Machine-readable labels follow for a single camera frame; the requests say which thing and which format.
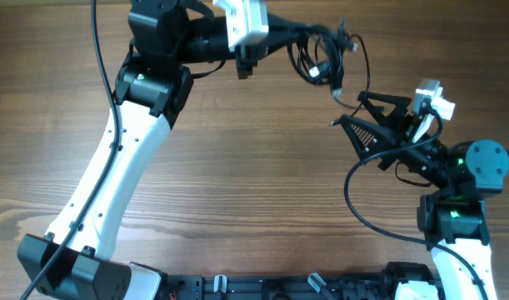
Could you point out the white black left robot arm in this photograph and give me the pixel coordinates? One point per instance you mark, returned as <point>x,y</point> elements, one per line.
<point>73,259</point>

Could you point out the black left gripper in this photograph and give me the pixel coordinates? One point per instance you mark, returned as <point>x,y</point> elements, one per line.
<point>281,29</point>

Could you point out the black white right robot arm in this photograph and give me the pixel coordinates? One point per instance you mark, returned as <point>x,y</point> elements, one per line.
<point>453,219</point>

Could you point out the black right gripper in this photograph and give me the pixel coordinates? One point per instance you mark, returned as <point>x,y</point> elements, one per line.
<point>401,128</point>

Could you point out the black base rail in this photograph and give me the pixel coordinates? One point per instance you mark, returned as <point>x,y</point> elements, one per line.
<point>398,280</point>

